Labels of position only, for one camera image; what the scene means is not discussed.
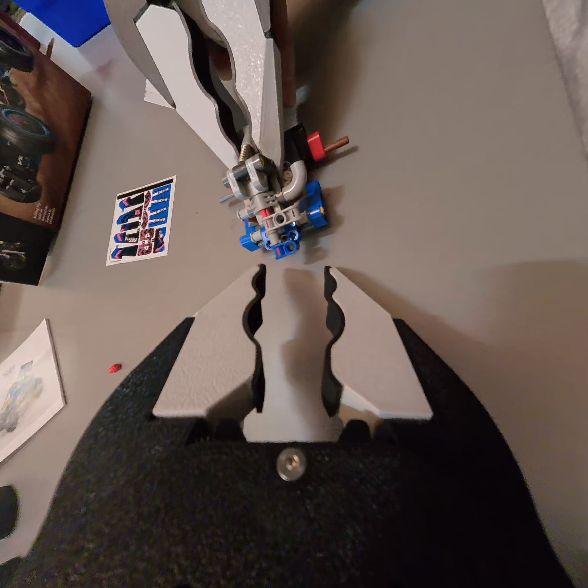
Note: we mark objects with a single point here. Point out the blue plastic storage bin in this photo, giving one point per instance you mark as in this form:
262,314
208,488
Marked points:
78,18

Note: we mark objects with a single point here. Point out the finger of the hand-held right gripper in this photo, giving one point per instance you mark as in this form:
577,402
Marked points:
255,69
179,78

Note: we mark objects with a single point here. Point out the person's right hand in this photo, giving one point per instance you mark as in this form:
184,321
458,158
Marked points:
220,59

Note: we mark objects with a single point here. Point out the grey and blue lego chassis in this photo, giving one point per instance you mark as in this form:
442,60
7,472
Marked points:
294,193

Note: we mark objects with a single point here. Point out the closed lego instruction booklet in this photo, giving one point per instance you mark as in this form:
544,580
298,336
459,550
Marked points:
27,390

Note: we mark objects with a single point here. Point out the black cardboard box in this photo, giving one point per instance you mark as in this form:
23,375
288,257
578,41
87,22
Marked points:
36,160

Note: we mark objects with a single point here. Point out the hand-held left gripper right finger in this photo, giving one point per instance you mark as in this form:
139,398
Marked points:
381,367

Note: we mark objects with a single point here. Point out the lego sticker sheet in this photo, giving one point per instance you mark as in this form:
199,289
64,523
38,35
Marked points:
140,220

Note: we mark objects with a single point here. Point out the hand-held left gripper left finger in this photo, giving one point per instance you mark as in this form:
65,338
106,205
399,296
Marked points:
206,367

